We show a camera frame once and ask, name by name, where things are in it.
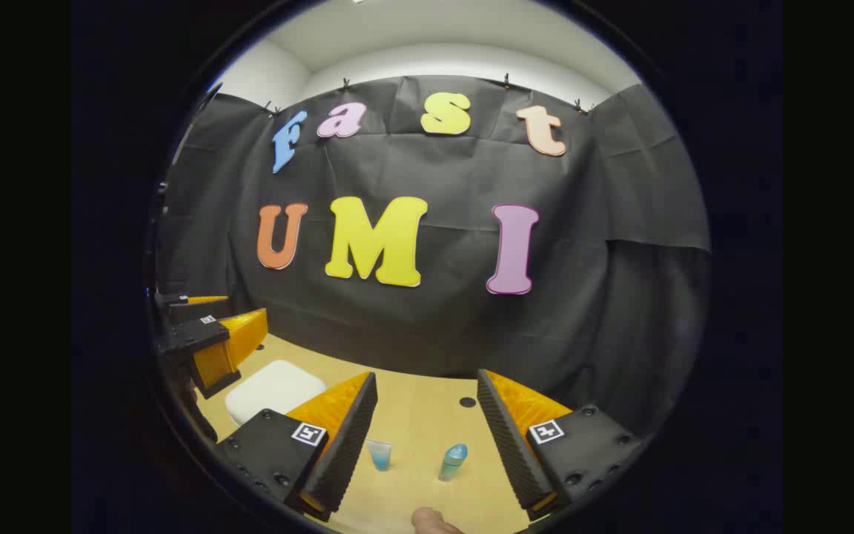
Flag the blue capped clear bottle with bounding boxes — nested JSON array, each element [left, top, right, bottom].
[[437, 443, 469, 483]]

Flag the white suitcase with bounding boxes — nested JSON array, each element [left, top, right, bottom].
[[225, 360, 327, 428]]

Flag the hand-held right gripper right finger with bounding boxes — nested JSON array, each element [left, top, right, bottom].
[[476, 369, 648, 522]]

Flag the black backdrop cloth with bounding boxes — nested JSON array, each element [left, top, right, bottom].
[[156, 74, 711, 438]]

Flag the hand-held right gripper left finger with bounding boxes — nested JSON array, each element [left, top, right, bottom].
[[216, 371, 380, 522]]

